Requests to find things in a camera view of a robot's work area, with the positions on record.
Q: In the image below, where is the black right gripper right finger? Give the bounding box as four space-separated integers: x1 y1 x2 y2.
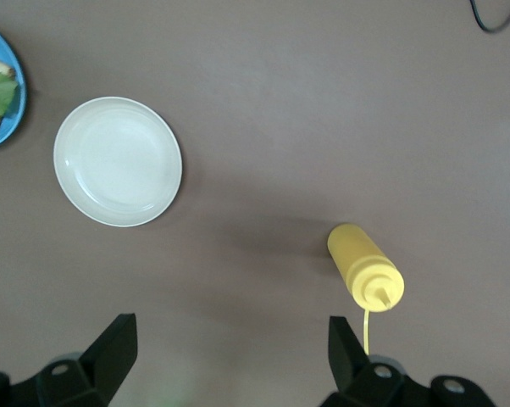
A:
319 315 498 407

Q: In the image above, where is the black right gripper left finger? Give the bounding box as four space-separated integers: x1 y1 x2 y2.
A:
0 313 138 407

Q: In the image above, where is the yellow squeeze bottle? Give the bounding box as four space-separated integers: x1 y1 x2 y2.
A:
326 223 406 357

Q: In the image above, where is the toasted bread slice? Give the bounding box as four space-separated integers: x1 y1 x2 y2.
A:
0 53 18 137

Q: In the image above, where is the beige round plate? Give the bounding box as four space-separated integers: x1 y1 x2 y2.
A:
53 96 184 229

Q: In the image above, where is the thin black looped cable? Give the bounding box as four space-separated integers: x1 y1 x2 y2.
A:
468 0 510 33

